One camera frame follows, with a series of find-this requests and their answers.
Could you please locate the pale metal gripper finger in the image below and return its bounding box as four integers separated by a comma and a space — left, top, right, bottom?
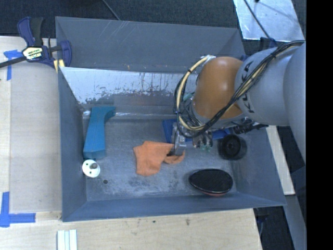
168, 140, 180, 157
178, 136, 187, 156

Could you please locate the orange cloth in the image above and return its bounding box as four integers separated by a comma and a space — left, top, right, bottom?
133, 140, 186, 177

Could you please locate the black oval brush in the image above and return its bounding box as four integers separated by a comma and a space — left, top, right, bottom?
188, 168, 234, 197

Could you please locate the black round wheel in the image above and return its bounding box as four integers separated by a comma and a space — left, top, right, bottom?
217, 133, 247, 161

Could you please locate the white round knob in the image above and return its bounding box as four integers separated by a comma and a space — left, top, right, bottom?
82, 159, 101, 178

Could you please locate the grey metal bin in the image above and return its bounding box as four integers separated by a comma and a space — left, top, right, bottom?
55, 16, 288, 222

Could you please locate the pale wood board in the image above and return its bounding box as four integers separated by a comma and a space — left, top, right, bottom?
9, 61, 63, 215

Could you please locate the blue handle-shaped block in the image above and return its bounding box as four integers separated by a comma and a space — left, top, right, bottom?
82, 105, 117, 160

